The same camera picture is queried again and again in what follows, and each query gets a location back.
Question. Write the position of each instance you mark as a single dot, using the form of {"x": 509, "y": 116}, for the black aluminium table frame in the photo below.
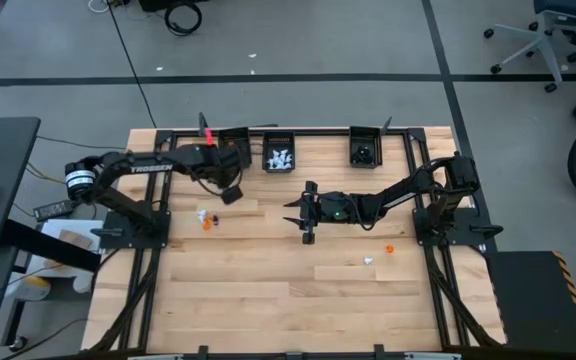
{"x": 318, "y": 132}

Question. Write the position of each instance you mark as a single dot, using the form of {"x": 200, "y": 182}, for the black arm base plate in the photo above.
{"x": 460, "y": 227}
{"x": 118, "y": 240}

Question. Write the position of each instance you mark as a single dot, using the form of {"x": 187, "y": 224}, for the black desk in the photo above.
{"x": 3, "y": 160}

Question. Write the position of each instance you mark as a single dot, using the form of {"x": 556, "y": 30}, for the white blue office chair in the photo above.
{"x": 543, "y": 42}

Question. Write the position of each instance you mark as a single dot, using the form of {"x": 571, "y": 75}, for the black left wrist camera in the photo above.
{"x": 231, "y": 195}

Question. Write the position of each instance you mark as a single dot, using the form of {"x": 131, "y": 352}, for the black desk crossbeam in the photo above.
{"x": 53, "y": 247}

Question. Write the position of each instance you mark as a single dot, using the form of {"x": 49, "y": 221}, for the yellow white bottle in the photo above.
{"x": 35, "y": 287}

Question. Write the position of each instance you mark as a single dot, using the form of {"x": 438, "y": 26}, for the black power adapter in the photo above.
{"x": 55, "y": 210}

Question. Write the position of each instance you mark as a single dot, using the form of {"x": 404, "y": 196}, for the black plastic lattice basket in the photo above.
{"x": 278, "y": 140}
{"x": 355, "y": 145}
{"x": 240, "y": 134}

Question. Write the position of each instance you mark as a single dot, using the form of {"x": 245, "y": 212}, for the black box on floor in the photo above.
{"x": 153, "y": 4}

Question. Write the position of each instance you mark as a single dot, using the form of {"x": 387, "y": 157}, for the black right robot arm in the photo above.
{"x": 398, "y": 192}

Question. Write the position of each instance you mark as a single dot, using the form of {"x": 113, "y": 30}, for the black caster wheel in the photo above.
{"x": 18, "y": 343}

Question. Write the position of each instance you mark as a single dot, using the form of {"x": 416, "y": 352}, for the grey upright frame post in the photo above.
{"x": 386, "y": 125}
{"x": 203, "y": 351}
{"x": 202, "y": 122}
{"x": 379, "y": 351}

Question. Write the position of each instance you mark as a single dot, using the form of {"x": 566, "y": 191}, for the white box with cardboard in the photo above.
{"x": 58, "y": 230}

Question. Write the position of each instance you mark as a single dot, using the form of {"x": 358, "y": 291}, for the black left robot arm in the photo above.
{"x": 143, "y": 167}

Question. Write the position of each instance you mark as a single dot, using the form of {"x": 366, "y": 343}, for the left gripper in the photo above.
{"x": 233, "y": 160}

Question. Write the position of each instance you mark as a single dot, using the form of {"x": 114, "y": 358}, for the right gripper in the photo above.
{"x": 312, "y": 210}

